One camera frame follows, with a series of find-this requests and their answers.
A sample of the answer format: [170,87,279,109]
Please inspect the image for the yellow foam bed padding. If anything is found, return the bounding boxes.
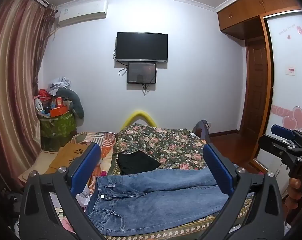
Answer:
[121,109,158,130]

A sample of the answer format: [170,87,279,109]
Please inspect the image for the small black monitor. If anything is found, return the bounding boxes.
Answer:
[127,62,157,84]

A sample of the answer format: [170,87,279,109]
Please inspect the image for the green bordered bed sheet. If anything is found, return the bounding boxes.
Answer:
[55,152,255,240]

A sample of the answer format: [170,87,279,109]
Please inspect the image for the person's right hand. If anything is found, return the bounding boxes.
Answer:
[289,179,302,201]

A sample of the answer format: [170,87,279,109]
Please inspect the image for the light wooden board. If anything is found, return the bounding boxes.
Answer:
[17,150,59,180]

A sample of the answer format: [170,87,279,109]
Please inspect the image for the brown wooden wardrobe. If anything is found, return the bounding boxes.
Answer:
[217,0,302,165]

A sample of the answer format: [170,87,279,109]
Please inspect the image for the pile of pale clothes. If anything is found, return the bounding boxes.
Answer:
[48,76,71,96]

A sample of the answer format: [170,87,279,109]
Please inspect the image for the black cloth garment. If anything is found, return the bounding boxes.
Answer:
[117,151,161,175]

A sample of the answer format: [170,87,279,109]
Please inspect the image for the dark backpack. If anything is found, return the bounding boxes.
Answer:
[192,120,211,141]

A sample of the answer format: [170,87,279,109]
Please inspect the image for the orange cardboard box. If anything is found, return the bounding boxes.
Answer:
[49,106,67,117]

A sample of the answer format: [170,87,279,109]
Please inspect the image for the white cabinet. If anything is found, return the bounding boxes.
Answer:
[256,146,291,194]

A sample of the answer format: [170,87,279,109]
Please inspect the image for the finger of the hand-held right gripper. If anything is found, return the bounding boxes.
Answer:
[271,124,302,144]

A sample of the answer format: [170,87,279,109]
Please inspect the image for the red bag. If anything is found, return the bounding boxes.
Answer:
[34,89,51,99]

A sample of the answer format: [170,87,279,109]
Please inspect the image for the black monitor cable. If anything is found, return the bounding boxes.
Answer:
[142,69,158,96]

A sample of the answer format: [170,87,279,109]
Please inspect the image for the dark green floral blanket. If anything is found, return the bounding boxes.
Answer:
[115,124,209,170]

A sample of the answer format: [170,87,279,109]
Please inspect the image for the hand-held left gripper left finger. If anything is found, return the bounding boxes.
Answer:
[19,142,104,240]

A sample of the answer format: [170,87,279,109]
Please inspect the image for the black wall television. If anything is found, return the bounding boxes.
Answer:
[116,32,169,62]

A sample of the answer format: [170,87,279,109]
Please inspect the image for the grey curved pillow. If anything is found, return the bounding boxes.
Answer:
[55,88,85,117]

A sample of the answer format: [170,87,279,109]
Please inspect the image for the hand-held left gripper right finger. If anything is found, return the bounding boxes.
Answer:
[203,143,285,240]

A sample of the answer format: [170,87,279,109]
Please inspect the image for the pink cloth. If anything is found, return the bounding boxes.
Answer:
[56,214,74,233]

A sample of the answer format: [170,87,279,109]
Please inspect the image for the green fabric storage box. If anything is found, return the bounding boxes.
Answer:
[39,111,77,152]

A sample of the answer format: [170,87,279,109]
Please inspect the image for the blue denim jeans pants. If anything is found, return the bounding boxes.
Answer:
[85,167,252,237]

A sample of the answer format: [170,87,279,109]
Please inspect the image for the brown wooden door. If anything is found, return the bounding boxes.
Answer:
[245,37,266,133]

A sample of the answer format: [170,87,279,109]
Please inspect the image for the red striped curtain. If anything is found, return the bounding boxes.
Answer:
[0,0,57,192]

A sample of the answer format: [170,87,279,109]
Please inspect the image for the white air conditioner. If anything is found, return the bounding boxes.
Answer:
[55,0,108,27]

